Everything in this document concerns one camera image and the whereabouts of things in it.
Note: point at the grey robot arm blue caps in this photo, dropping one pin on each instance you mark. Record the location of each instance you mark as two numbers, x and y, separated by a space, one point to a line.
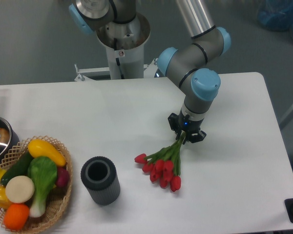
184 68

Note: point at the orange fruit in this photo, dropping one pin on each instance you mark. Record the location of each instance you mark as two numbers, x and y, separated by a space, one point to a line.
16 216

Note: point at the red tulip bouquet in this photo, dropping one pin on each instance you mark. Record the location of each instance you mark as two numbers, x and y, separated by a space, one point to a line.
164 166

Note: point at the dark grey ribbed vase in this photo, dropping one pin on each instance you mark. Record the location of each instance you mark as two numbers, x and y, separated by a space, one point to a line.
100 178

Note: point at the yellow bell pepper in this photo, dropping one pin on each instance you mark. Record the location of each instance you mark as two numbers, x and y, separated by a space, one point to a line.
5 203

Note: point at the dark green cucumber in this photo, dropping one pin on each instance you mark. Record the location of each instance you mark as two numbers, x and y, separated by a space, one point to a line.
18 169

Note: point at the blue plastic bags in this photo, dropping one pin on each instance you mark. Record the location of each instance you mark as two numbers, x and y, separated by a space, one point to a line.
276 15

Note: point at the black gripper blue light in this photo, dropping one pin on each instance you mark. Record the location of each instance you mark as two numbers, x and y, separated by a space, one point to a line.
179 123

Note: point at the dark red radish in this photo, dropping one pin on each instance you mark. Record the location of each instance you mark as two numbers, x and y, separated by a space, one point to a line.
62 177

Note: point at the woven wicker basket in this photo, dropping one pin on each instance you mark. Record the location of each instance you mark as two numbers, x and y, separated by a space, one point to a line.
57 200

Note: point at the yellow squash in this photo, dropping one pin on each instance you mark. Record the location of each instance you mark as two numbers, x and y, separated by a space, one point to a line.
39 147

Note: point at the green bok choy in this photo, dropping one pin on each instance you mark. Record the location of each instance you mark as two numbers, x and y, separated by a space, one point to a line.
43 172

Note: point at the round beige bun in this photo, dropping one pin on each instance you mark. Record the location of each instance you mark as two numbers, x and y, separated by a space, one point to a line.
19 189

